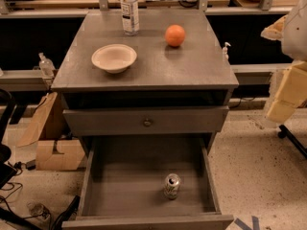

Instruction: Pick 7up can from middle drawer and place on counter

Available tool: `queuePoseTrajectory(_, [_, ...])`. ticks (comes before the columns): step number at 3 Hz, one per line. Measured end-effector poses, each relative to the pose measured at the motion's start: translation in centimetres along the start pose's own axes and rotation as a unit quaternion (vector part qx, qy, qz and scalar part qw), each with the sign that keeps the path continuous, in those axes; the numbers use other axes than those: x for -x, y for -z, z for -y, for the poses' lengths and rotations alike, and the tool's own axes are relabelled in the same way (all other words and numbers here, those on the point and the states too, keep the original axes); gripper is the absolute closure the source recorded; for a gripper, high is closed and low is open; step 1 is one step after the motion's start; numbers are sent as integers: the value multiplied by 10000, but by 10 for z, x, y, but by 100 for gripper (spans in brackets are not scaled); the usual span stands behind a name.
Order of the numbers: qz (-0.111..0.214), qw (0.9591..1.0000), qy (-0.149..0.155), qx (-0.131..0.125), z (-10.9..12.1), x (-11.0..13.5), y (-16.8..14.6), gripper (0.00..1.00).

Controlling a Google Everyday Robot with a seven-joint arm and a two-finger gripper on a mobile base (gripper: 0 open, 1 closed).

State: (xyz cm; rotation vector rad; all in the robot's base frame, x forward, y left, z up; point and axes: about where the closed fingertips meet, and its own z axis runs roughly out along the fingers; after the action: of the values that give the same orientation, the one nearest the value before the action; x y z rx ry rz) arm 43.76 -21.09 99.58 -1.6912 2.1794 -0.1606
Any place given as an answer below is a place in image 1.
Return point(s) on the small white pump bottle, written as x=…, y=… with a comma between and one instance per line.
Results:
x=225, y=50

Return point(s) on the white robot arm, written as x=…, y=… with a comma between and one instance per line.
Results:
x=291, y=31

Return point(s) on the black chair leg with caster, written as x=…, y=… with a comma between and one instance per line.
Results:
x=285, y=133

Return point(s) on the brown cardboard box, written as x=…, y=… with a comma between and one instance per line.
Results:
x=55, y=149

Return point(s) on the orange fruit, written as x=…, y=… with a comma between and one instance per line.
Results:
x=174, y=35

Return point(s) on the clear plastic water bottle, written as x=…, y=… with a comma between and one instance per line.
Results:
x=130, y=17

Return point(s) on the clear sanitizer pump bottle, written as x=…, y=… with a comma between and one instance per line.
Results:
x=46, y=66

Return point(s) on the black office chair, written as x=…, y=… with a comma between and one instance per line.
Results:
x=8, y=103

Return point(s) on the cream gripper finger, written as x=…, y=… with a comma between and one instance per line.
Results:
x=291, y=93

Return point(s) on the open grey middle drawer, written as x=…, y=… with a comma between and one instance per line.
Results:
x=123, y=186

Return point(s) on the round metal drawer knob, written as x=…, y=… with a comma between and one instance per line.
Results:
x=147, y=122

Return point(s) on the grey wooden drawer cabinet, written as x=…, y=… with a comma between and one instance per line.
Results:
x=193, y=74

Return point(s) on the green 7up soda can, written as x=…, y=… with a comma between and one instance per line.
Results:
x=172, y=184

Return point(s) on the closed grey top drawer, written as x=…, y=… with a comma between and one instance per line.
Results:
x=160, y=120

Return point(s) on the white paper bowl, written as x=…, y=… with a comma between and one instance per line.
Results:
x=114, y=58

